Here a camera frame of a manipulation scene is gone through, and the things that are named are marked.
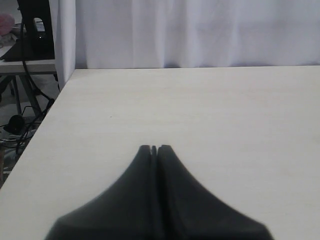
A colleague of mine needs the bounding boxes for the black cables under table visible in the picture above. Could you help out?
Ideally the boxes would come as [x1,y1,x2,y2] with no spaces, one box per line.
[0,18,56,156]

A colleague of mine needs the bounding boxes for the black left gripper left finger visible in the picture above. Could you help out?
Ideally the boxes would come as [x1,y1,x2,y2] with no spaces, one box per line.
[46,145,157,240]

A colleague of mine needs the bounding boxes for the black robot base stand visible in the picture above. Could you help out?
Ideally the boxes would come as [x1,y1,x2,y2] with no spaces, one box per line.
[0,0,55,62]

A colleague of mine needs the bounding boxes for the white side table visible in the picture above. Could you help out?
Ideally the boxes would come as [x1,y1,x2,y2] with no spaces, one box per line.
[0,59,59,116]

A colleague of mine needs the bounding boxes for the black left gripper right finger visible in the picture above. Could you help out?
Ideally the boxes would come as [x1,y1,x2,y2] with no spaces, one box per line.
[157,145,273,240]

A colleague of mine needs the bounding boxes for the white backdrop curtain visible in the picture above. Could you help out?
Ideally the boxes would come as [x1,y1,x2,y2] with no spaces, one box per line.
[49,0,320,85]

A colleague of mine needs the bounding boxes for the pink plush toy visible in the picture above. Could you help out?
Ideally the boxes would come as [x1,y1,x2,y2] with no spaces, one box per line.
[0,13,15,37]

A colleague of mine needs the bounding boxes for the white power strip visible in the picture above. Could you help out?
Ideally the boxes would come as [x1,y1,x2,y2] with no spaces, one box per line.
[0,125,38,144]

